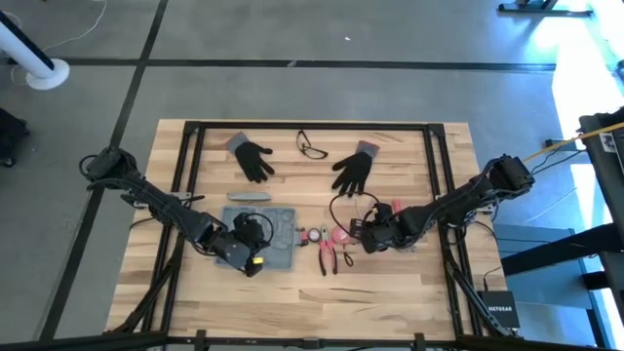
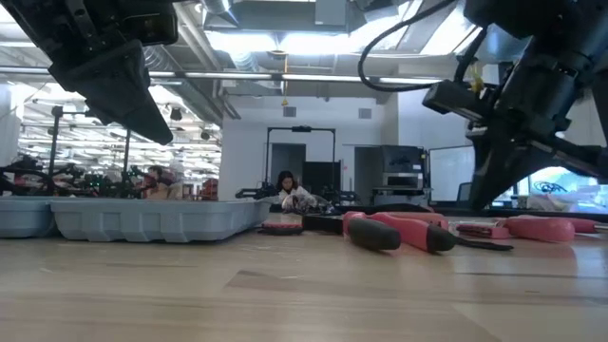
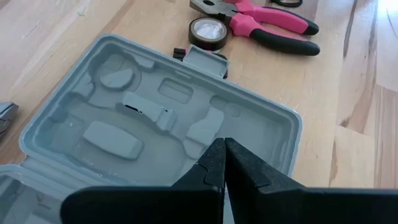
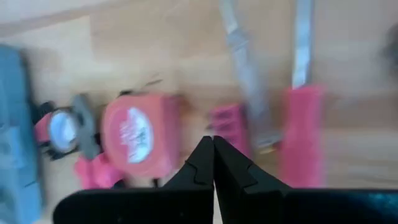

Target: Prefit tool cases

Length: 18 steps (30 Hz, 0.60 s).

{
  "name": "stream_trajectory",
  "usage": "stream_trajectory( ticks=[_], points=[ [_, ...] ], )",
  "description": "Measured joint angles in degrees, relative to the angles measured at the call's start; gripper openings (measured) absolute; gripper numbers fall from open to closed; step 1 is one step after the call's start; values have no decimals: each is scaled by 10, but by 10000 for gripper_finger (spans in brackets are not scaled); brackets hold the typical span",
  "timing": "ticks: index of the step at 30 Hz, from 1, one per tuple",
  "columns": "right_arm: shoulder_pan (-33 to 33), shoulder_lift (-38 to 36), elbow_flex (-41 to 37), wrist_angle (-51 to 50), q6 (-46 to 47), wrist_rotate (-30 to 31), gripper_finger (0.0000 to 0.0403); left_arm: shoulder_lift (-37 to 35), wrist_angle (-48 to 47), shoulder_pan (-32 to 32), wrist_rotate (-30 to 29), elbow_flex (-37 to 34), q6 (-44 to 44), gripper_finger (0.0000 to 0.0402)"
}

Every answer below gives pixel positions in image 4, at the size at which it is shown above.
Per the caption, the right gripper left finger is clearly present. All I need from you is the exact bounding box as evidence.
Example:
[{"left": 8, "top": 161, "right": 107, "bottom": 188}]
[{"left": 52, "top": 136, "right": 215, "bottom": 224}]

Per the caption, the small red black tool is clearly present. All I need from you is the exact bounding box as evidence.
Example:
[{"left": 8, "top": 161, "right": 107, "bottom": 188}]
[{"left": 32, "top": 101, "right": 80, "bottom": 161}]

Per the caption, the grey plastic tool case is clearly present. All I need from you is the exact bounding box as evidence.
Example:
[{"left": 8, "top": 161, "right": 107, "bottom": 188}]
[{"left": 0, "top": 43, "right": 43, "bottom": 224}]

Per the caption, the large pink flat-faced tool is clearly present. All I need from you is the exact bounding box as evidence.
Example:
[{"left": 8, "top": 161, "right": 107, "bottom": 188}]
[{"left": 101, "top": 79, "right": 184, "bottom": 180}]

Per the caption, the small pink block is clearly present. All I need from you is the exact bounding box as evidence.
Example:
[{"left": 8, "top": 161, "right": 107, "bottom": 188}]
[{"left": 208, "top": 104, "right": 251, "bottom": 156}]

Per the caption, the silver shaft with brass cap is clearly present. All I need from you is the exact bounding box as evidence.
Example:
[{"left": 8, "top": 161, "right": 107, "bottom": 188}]
[{"left": 219, "top": 0, "right": 284, "bottom": 155}]

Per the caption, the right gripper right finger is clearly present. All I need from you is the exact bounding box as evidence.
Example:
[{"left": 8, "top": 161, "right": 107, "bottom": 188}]
[{"left": 213, "top": 136, "right": 398, "bottom": 224}]

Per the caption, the pink thick-handled tool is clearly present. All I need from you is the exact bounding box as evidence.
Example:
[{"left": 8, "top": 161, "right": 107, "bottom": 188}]
[{"left": 278, "top": 0, "right": 327, "bottom": 189}]

